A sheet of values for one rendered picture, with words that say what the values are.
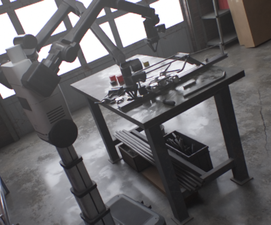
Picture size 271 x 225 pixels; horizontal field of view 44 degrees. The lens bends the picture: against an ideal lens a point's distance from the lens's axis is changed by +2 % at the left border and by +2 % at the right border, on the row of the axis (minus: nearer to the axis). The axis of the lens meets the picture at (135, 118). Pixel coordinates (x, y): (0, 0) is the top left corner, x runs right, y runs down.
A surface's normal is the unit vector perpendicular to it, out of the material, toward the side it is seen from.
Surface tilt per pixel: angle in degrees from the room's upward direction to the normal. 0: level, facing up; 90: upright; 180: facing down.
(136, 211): 0
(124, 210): 0
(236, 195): 0
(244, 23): 91
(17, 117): 90
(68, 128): 90
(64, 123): 90
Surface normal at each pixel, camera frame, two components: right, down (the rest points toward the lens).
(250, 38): -0.86, 0.43
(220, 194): -0.30, -0.87
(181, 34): 0.45, 0.24
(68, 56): 0.82, 0.35
